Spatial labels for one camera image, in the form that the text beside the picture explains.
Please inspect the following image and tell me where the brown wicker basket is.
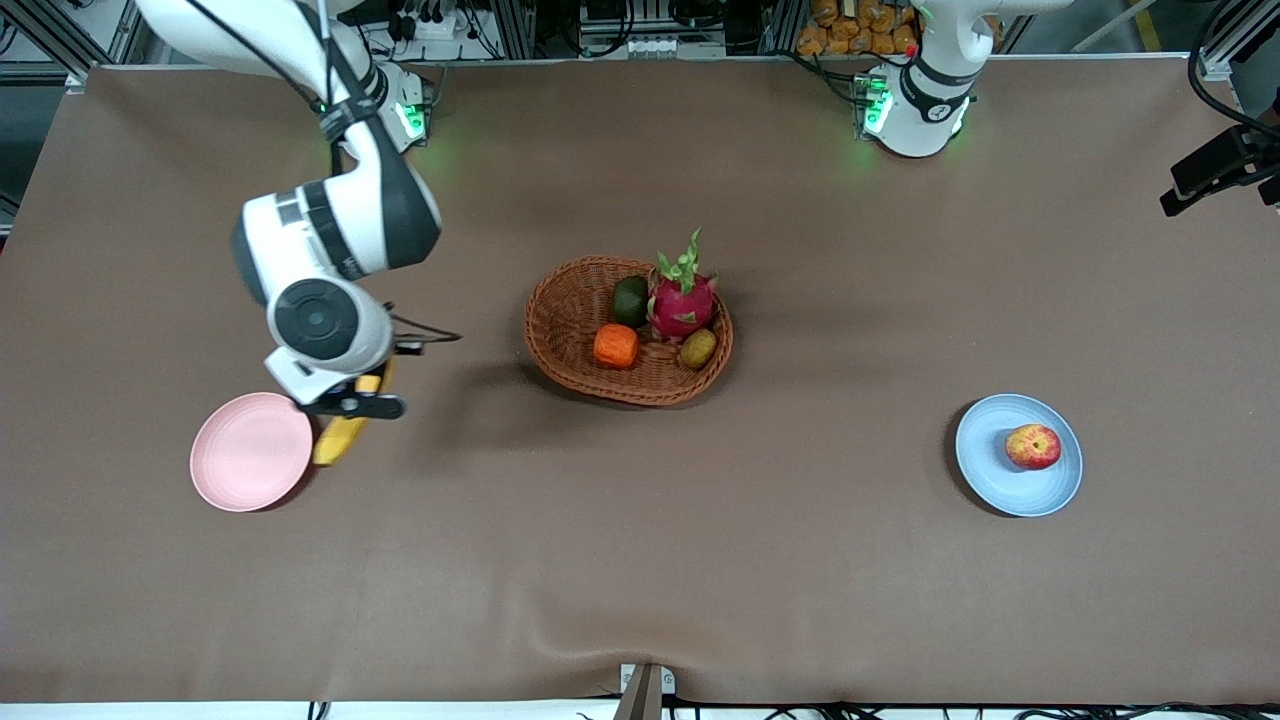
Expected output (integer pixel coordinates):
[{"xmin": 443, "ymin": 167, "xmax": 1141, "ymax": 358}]
[{"xmin": 524, "ymin": 255, "xmax": 734, "ymax": 407}]

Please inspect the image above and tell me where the yellow banana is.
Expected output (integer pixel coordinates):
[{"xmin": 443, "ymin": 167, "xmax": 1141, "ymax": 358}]
[{"xmin": 312, "ymin": 360, "xmax": 396, "ymax": 469}]

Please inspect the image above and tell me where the pink plate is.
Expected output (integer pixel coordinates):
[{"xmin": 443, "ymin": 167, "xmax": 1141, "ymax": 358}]
[{"xmin": 189, "ymin": 392, "xmax": 314, "ymax": 513}]

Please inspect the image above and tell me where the pink dragon fruit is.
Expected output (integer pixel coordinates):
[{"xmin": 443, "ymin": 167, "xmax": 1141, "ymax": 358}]
[{"xmin": 647, "ymin": 228, "xmax": 719, "ymax": 341}]

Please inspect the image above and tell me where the aluminium frame profile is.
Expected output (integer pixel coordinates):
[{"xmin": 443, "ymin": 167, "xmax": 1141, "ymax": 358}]
[
  {"xmin": 1195, "ymin": 0, "xmax": 1263, "ymax": 81},
  {"xmin": 0, "ymin": 0, "xmax": 151, "ymax": 86}
]

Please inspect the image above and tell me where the orange fruit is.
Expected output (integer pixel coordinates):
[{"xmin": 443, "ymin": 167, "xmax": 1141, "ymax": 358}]
[{"xmin": 593, "ymin": 324, "xmax": 640, "ymax": 370}]

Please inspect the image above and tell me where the brown table cloth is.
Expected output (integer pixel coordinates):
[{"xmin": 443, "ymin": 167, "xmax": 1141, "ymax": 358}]
[{"xmin": 0, "ymin": 55, "xmax": 1280, "ymax": 706}]

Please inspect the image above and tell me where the bag of orange snacks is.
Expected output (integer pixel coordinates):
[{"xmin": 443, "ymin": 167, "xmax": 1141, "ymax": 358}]
[{"xmin": 797, "ymin": 0, "xmax": 921, "ymax": 57}]

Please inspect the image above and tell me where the white power strip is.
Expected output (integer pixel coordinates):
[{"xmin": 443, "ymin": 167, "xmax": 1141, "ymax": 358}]
[{"xmin": 385, "ymin": 0, "xmax": 486, "ymax": 41}]

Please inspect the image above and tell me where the red yellow apple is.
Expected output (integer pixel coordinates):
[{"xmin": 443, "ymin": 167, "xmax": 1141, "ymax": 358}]
[{"xmin": 1004, "ymin": 423, "xmax": 1063, "ymax": 471}]

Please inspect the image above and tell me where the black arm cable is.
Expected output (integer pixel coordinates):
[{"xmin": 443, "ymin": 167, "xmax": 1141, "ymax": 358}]
[
  {"xmin": 185, "ymin": 0, "xmax": 463, "ymax": 346},
  {"xmin": 1188, "ymin": 0, "xmax": 1280, "ymax": 141}
]

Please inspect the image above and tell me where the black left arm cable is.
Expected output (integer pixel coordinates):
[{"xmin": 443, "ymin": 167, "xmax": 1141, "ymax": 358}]
[{"xmin": 1188, "ymin": 0, "xmax": 1280, "ymax": 141}]

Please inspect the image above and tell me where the grey metal table clamp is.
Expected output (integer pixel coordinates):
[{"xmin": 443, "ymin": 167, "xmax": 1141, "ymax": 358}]
[{"xmin": 619, "ymin": 663, "xmax": 676, "ymax": 720}]

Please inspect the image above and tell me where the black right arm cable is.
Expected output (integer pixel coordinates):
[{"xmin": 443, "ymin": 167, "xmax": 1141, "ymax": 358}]
[{"xmin": 185, "ymin": 0, "xmax": 463, "ymax": 346}]

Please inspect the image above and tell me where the dark green avocado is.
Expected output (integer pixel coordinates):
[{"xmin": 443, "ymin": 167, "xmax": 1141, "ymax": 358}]
[{"xmin": 612, "ymin": 275, "xmax": 651, "ymax": 329}]

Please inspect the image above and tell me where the blue plate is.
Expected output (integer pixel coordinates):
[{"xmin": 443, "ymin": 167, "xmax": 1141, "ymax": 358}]
[{"xmin": 955, "ymin": 393, "xmax": 1084, "ymax": 518}]

